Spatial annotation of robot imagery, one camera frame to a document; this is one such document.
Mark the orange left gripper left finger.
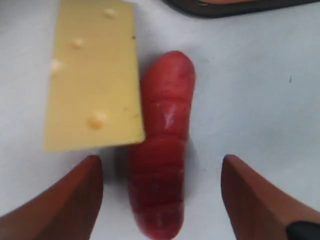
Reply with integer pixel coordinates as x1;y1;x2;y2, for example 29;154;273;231
0;155;103;240

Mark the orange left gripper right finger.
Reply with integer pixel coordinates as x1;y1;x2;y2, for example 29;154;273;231
221;154;320;240

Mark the red toy sausage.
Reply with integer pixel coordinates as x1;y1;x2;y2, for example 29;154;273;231
127;51;196;240

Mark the yellow toy cheese wedge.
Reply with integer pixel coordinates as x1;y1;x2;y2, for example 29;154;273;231
44;0;145;151

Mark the dark transparent box lid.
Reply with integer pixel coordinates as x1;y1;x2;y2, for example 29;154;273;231
165;0;316;19

